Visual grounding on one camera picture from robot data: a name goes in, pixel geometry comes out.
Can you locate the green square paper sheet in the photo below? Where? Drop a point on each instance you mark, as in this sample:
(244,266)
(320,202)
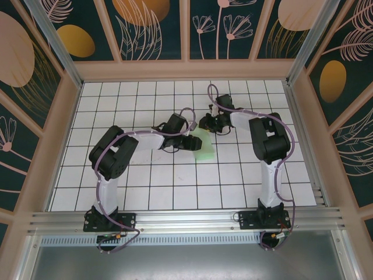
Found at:
(205,153)

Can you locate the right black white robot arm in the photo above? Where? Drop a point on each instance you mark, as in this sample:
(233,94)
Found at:
(269,181)

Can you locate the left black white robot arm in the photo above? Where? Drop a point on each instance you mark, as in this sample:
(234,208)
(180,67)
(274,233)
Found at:
(107,192)

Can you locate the grey metal sheet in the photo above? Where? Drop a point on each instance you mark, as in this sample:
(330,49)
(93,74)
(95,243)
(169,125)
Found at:
(186,262)

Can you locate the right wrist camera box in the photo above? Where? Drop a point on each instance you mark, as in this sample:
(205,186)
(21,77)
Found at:
(214,111)

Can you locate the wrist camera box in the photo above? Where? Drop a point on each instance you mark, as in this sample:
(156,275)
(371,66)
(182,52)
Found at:
(193,126)
(214,111)

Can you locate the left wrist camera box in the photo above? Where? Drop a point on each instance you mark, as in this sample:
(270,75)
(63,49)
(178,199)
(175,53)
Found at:
(193,126)

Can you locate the aluminium mounting rail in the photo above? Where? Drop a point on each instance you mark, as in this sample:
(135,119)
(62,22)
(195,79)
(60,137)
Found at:
(186,218)

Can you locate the aluminium side rail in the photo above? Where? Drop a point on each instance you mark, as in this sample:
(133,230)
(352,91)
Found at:
(297,116)

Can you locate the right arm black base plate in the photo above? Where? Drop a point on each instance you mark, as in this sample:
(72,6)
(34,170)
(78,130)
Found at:
(247,220)

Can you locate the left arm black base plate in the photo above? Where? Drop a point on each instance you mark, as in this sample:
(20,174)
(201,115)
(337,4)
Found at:
(128,218)

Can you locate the aluminium frame post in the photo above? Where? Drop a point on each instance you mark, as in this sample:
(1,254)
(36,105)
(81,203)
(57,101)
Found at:
(312,43)
(57,43)

